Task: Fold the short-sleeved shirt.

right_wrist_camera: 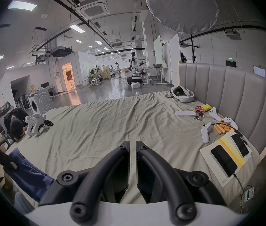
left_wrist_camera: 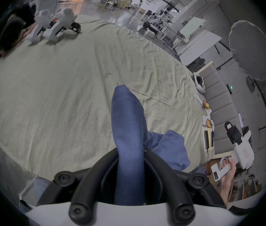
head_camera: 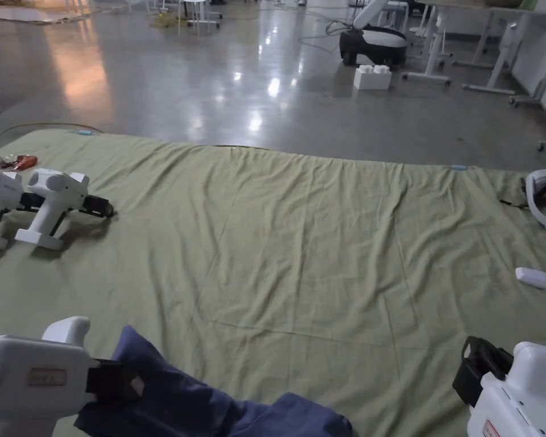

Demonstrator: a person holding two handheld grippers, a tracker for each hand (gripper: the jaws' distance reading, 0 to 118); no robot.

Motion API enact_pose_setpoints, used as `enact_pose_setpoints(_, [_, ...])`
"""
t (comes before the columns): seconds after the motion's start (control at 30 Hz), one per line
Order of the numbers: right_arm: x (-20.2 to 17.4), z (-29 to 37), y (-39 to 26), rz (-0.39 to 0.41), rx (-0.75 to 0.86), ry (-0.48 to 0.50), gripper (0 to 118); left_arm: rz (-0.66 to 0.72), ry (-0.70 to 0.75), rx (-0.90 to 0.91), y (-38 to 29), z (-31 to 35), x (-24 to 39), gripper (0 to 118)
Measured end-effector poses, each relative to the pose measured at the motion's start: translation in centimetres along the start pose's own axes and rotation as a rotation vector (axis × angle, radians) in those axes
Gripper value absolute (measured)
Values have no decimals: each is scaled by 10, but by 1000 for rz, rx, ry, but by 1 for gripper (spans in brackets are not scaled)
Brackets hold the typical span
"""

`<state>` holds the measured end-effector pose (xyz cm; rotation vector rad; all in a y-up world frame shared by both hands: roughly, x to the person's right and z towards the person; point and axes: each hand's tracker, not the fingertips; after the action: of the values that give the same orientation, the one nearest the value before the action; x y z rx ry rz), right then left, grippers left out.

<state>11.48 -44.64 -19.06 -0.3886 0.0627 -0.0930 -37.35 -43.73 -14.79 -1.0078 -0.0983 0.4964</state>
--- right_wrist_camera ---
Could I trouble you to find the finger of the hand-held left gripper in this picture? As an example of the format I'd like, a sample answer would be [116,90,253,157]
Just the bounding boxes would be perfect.
[0,148,18,172]

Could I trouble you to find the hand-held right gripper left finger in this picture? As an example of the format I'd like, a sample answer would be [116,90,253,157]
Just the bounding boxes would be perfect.
[40,141,130,222]

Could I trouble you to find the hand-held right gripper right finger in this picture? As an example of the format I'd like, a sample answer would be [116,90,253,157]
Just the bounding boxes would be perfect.
[136,141,227,225]

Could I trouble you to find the dark blue shirt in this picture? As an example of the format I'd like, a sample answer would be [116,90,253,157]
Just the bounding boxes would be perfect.
[5,148,55,202]

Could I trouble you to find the spare white hand-held gripper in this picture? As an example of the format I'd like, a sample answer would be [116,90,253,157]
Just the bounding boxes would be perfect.
[32,113,54,135]
[25,116,41,136]

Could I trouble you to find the white paper sheet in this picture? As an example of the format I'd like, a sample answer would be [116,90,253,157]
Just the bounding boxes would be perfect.
[199,129,252,188]

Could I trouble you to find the grey office chair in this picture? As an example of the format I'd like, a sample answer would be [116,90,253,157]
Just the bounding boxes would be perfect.
[0,102,15,148]

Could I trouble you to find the bed with beige sheet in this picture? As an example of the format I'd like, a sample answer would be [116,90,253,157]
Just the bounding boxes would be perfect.
[6,91,261,205]

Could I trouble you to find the large black phone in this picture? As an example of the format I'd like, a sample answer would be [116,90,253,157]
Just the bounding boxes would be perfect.
[210,144,238,177]

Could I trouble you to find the white hand controller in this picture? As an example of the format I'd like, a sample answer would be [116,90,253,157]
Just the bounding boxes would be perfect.
[209,107,223,122]
[222,117,239,129]
[201,122,212,144]

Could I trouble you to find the white washing machine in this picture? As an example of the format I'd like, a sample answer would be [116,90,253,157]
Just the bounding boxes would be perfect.
[28,89,52,115]

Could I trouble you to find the yellow card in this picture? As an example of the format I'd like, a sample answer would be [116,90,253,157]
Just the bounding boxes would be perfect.
[219,136,248,168]

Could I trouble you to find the flat white case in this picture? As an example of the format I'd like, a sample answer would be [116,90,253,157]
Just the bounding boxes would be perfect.
[175,111,197,117]

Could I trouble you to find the white power strip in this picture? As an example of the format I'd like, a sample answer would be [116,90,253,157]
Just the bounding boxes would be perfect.
[243,187,255,202]

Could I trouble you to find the small black phone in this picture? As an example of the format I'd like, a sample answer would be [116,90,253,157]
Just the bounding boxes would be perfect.
[230,133,250,159]

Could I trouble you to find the white headset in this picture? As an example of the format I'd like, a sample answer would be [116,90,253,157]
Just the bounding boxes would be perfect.
[171,86,195,103]

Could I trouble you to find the grey padded headboard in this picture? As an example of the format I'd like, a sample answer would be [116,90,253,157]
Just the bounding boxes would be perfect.
[179,63,266,155]

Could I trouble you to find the grey desk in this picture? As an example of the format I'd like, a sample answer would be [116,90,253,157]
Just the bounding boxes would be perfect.
[144,64,169,86]

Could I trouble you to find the white humanoid robot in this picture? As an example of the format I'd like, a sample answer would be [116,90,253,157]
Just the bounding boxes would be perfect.
[125,52,145,86]

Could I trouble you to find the round white softbox lamp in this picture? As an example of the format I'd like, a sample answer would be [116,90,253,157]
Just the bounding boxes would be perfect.
[146,0,219,63]

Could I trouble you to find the black cable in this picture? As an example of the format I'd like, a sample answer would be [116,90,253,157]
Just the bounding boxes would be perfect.
[233,172,245,193]

